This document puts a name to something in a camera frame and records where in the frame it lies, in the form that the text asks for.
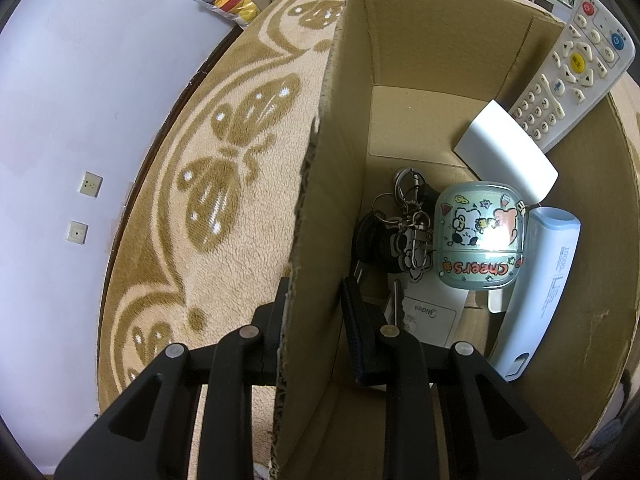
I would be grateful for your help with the light blue power bank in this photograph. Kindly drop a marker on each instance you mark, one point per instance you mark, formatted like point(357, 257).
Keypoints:
point(540, 310)

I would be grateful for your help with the green cartoon earphone case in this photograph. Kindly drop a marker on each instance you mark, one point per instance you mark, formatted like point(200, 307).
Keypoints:
point(475, 260)

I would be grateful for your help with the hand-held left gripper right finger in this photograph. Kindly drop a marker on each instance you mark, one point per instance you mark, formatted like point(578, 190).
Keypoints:
point(354, 332)

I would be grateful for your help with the cardboard box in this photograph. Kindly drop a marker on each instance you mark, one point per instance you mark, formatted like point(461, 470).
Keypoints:
point(425, 35)

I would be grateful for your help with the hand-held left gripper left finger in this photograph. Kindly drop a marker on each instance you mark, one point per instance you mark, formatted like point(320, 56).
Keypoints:
point(272, 330)

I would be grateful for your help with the long white remote control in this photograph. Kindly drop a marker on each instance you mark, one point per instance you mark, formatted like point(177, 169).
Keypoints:
point(575, 70)

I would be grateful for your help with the bunch of keys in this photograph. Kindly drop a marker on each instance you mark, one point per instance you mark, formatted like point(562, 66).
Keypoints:
point(370, 240)

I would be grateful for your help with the cream wall socket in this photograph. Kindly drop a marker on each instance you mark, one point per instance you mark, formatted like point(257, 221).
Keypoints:
point(90, 184)
point(76, 233)

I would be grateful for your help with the white Midea card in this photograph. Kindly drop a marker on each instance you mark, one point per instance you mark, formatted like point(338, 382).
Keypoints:
point(435, 317)

